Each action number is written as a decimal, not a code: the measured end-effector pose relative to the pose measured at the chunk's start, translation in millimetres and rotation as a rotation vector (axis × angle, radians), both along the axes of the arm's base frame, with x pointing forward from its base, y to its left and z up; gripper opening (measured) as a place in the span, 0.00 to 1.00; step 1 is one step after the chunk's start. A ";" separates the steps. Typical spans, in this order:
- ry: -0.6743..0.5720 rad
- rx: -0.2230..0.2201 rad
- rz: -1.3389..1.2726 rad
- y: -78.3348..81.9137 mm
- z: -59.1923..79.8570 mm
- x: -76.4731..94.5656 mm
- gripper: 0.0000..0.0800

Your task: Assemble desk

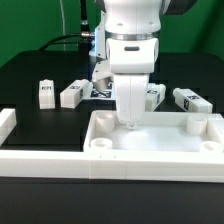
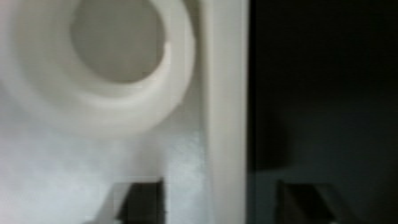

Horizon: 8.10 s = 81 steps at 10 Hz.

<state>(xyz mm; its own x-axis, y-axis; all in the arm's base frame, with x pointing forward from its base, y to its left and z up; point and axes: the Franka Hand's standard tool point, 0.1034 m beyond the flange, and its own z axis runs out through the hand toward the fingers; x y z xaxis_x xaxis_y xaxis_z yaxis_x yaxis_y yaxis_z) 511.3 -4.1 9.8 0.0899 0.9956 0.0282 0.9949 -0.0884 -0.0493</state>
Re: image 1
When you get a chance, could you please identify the white left fence block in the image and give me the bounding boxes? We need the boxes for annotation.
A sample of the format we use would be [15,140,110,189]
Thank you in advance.
[0,108,17,146]

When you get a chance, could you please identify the white desk top tray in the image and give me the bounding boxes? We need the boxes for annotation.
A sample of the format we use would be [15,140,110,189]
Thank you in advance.
[83,110,224,152]

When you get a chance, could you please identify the white front fence bar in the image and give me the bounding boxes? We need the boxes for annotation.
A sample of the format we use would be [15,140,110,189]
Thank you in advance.
[0,150,224,183]

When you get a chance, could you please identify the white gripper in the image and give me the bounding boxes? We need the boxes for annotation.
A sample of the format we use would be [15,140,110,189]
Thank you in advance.
[114,74,149,130]

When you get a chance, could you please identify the black cables with connectors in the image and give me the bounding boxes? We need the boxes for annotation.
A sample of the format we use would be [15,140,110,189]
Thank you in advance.
[38,0,96,52]

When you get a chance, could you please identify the fiducial marker sheet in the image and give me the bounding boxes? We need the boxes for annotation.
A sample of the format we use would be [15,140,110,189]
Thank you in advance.
[84,82,115,100]

